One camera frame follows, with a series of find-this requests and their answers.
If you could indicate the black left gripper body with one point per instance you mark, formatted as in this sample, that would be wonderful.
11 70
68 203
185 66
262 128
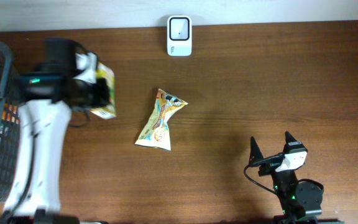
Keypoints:
89 94

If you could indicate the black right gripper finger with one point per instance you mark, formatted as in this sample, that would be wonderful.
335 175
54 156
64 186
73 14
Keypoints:
289 138
255 153

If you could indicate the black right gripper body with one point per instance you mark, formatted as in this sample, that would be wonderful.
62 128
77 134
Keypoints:
282 180

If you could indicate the green yellow juice carton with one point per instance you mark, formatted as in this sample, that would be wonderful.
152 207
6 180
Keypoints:
105 80

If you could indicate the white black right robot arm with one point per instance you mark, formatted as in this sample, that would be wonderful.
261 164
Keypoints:
300 199

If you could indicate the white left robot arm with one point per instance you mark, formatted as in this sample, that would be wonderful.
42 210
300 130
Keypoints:
35 112

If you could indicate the white barcode scanner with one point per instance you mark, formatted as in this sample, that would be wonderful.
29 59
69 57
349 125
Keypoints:
179 36

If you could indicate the yellow crumpled snack bag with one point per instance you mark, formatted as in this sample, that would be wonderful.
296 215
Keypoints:
156 132

